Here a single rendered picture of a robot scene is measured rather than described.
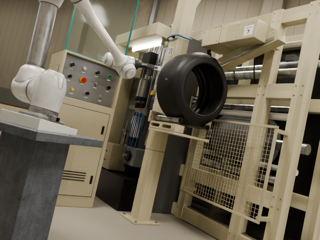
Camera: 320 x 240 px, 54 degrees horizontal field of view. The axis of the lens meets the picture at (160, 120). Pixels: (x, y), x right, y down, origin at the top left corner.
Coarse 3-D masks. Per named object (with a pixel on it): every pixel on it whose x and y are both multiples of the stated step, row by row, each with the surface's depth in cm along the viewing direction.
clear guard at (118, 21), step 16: (96, 0) 266; (112, 0) 274; (128, 0) 282; (80, 16) 259; (112, 16) 275; (128, 16) 284; (80, 32) 260; (112, 32) 276; (128, 32) 285; (64, 48) 255; (80, 48) 262; (96, 48) 269
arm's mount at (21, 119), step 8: (0, 112) 161; (8, 112) 159; (16, 112) 156; (8, 120) 158; (16, 120) 156; (24, 120) 153; (32, 120) 151; (40, 120) 149; (32, 128) 150; (40, 128) 150; (48, 128) 155; (56, 128) 159; (64, 128) 165; (72, 128) 170
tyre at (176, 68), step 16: (176, 64) 234; (192, 64) 233; (208, 64) 244; (160, 80) 242; (176, 80) 229; (208, 80) 275; (224, 80) 253; (160, 96) 243; (176, 96) 230; (208, 96) 277; (224, 96) 254; (176, 112) 236; (192, 112) 237; (208, 112) 267
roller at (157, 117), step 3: (156, 117) 259; (159, 117) 256; (162, 117) 252; (165, 117) 249; (168, 117) 246; (171, 117) 243; (174, 117) 240; (177, 117) 238; (162, 120) 254; (165, 120) 250; (168, 120) 246; (171, 120) 242; (174, 120) 238; (177, 120) 235; (180, 120) 235
